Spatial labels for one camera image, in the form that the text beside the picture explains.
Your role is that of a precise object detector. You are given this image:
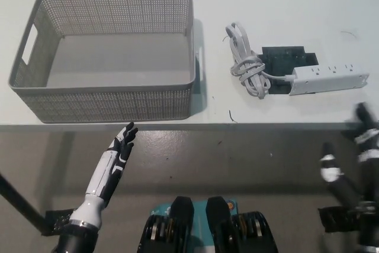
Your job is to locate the white power strip with cord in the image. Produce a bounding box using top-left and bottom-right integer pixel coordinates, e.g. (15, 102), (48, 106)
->
(225, 21), (370, 100)

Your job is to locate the black metal table leg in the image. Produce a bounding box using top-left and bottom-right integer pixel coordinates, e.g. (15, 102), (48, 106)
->
(0, 171), (50, 236)

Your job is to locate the grey perforated plastic basket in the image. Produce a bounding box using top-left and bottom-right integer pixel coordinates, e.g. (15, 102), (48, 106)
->
(8, 0), (204, 124)

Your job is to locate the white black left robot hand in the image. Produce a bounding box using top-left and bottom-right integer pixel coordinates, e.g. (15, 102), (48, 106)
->
(68, 121), (139, 233)

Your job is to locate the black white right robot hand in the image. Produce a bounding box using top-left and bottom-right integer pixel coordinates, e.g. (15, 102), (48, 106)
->
(319, 102), (379, 248)

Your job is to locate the black tape patch on table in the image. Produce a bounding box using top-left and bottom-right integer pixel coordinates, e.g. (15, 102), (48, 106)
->
(256, 46), (320, 95)

